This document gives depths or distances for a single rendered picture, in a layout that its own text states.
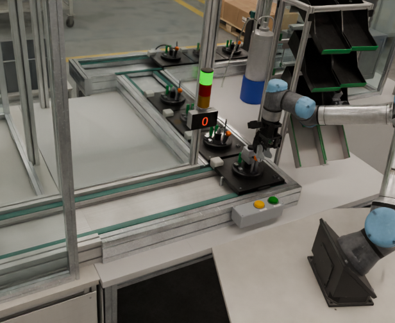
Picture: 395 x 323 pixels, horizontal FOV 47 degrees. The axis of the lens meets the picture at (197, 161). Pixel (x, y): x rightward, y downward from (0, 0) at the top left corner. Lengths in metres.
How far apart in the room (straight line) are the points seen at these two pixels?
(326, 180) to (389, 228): 0.83
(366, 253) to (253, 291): 0.40
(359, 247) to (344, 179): 0.74
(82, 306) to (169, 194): 0.56
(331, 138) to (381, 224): 0.80
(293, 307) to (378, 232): 0.39
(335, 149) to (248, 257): 0.74
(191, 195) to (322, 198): 0.62
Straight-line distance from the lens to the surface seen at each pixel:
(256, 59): 2.79
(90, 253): 1.66
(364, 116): 1.77
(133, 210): 1.82
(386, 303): 1.79
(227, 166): 2.03
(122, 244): 1.66
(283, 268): 1.76
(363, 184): 2.35
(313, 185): 2.23
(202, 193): 1.94
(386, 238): 1.52
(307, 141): 2.14
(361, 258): 1.66
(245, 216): 1.79
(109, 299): 1.73
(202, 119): 1.86
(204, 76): 1.79
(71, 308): 1.71
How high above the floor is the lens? 2.07
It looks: 33 degrees down
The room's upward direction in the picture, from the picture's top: 6 degrees clockwise
